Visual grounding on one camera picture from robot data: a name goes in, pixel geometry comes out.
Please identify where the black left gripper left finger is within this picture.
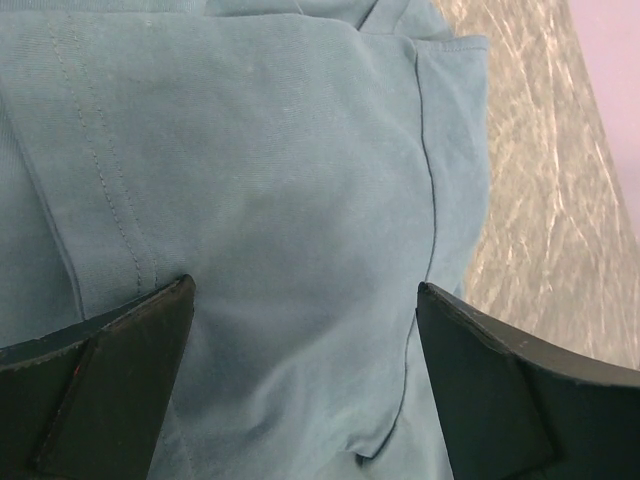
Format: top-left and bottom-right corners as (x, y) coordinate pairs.
(1, 275), (196, 480)

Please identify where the blue t shirt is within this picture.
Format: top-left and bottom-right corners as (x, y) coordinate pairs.
(1, 1), (489, 479)

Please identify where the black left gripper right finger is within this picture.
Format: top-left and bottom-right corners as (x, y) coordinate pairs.
(416, 283), (639, 480)

